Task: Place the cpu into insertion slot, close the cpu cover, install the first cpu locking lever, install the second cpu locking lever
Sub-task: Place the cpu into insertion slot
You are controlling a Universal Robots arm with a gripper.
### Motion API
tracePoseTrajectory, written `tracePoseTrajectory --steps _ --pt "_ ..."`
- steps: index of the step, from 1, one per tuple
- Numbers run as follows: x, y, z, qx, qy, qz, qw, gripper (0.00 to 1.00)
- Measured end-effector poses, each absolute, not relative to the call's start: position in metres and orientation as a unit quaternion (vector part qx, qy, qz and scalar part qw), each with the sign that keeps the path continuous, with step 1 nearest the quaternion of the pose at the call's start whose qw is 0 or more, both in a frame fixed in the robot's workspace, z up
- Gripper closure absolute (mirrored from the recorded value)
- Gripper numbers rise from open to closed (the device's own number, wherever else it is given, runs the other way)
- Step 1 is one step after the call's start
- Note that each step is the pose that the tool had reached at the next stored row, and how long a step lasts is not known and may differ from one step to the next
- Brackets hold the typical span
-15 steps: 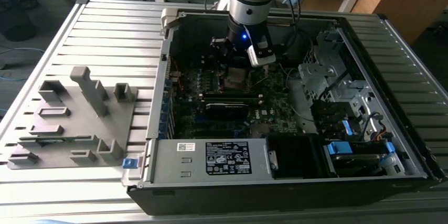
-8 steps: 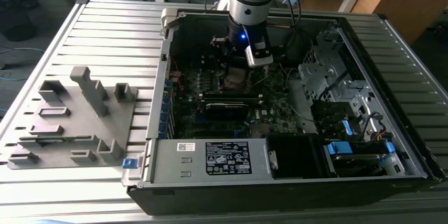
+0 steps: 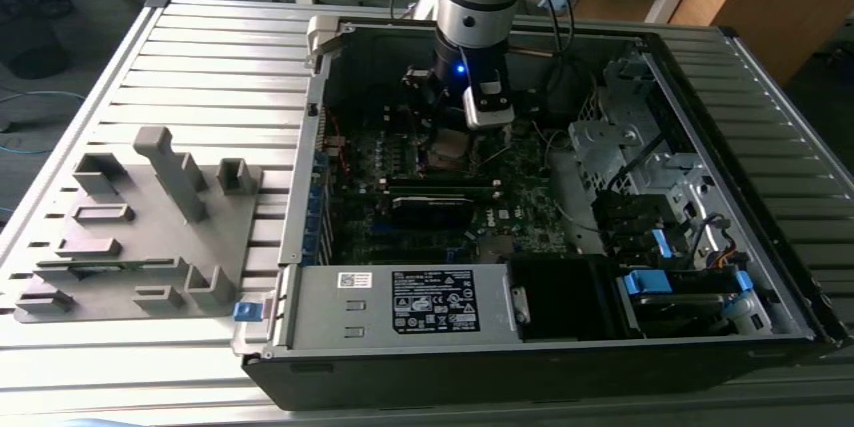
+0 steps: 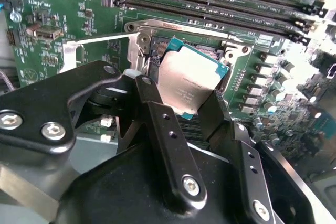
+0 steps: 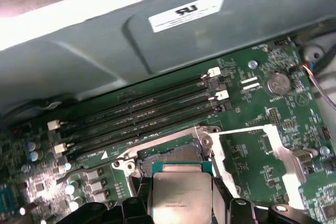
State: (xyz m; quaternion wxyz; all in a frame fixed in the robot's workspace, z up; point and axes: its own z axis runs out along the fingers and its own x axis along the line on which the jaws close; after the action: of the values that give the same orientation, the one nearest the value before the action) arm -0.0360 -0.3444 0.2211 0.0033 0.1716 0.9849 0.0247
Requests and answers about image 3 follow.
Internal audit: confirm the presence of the metal socket cover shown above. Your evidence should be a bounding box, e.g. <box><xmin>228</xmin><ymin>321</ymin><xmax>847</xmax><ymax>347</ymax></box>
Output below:
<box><xmin>469</xmin><ymin>124</ymin><xmax>516</xmax><ymax>161</ymax></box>

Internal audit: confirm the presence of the metal locking lever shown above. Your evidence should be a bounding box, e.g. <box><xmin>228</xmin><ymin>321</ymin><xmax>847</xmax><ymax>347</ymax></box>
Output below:
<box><xmin>477</xmin><ymin>144</ymin><xmax>519</xmax><ymax>170</ymax></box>

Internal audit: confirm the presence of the CPU socket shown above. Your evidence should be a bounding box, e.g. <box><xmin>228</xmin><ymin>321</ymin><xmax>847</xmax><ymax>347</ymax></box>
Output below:
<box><xmin>413</xmin><ymin>144</ymin><xmax>483</xmax><ymax>179</ymax></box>

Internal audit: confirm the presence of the silver metal drive cage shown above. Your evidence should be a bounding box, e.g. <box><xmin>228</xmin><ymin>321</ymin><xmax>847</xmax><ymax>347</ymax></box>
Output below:
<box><xmin>565</xmin><ymin>41</ymin><xmax>761</xmax><ymax>273</ymax></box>

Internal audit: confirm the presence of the green motherboard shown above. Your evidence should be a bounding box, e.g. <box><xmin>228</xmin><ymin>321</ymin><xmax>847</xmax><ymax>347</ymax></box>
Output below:
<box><xmin>318</xmin><ymin>106</ymin><xmax>588</xmax><ymax>268</ymax></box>

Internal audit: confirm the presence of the black graphics card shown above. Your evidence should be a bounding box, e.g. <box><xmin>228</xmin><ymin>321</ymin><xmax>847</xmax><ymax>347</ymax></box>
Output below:
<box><xmin>389</xmin><ymin>194</ymin><xmax>476</xmax><ymax>231</ymax></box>

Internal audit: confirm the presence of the grey chipset heatsink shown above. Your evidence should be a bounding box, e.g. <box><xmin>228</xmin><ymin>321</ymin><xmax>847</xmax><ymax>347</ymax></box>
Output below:
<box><xmin>477</xmin><ymin>235</ymin><xmax>516</xmax><ymax>257</ymax></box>

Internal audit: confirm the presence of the black plastic bay block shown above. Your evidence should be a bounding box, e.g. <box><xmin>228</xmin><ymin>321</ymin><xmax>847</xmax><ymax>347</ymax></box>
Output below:
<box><xmin>589</xmin><ymin>191</ymin><xmax>676</xmax><ymax>261</ymax></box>

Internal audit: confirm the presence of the blue disk carrier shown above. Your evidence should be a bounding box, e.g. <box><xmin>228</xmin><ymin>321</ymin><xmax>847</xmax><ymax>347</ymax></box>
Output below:
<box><xmin>640</xmin><ymin>227</ymin><xmax>672</xmax><ymax>259</ymax></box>
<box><xmin>616</xmin><ymin>269</ymin><xmax>755</xmax><ymax>338</ymax></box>

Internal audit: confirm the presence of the silver power supply unit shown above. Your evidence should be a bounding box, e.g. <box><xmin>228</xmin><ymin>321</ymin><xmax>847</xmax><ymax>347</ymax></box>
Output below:
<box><xmin>289</xmin><ymin>264</ymin><xmax>521</xmax><ymax>348</ymax></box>

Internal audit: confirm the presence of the grey parts rack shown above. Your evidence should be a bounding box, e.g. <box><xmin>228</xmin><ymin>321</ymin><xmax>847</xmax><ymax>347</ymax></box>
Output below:
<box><xmin>12</xmin><ymin>126</ymin><xmax>265</xmax><ymax>323</ymax></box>

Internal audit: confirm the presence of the black hard disk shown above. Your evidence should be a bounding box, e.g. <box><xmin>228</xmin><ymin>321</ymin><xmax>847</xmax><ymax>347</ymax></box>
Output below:
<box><xmin>629</xmin><ymin>294</ymin><xmax>728</xmax><ymax>338</ymax></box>

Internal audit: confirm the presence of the black open PC case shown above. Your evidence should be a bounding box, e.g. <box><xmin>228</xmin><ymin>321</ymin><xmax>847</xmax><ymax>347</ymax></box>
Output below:
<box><xmin>229</xmin><ymin>14</ymin><xmax>854</xmax><ymax>413</ymax></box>

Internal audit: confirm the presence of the black office chair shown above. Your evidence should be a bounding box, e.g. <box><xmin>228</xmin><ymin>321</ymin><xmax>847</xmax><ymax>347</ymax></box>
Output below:
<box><xmin>0</xmin><ymin>0</ymin><xmax>76</xmax><ymax>81</ymax></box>

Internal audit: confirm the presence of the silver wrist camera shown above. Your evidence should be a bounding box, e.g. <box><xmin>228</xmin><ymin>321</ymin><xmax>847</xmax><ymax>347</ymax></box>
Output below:
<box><xmin>461</xmin><ymin>80</ymin><xmax>516</xmax><ymax>129</ymax></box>

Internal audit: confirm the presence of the thick black cable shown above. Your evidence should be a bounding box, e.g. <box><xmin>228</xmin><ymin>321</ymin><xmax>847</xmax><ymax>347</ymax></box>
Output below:
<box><xmin>543</xmin><ymin>57</ymin><xmax>599</xmax><ymax>121</ymax></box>

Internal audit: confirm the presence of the thin grey wire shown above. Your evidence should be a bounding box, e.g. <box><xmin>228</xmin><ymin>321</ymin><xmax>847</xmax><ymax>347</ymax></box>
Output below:
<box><xmin>540</xmin><ymin>129</ymin><xmax>569</xmax><ymax>171</ymax></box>
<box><xmin>557</xmin><ymin>206</ymin><xmax>605</xmax><ymax>234</ymax></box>

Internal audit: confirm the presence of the grey case latch handle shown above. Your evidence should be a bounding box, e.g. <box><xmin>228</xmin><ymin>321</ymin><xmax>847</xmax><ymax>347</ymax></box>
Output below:
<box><xmin>304</xmin><ymin>15</ymin><xmax>354</xmax><ymax>71</ymax></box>

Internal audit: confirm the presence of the coloured wire bundle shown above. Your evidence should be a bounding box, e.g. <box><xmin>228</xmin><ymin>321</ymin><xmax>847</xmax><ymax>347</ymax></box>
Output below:
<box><xmin>705</xmin><ymin>241</ymin><xmax>749</xmax><ymax>273</ymax></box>

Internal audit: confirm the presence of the blue floor cable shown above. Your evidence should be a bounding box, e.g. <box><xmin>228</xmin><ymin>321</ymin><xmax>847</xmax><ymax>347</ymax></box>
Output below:
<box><xmin>0</xmin><ymin>90</ymin><xmax>88</xmax><ymax>154</ymax></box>

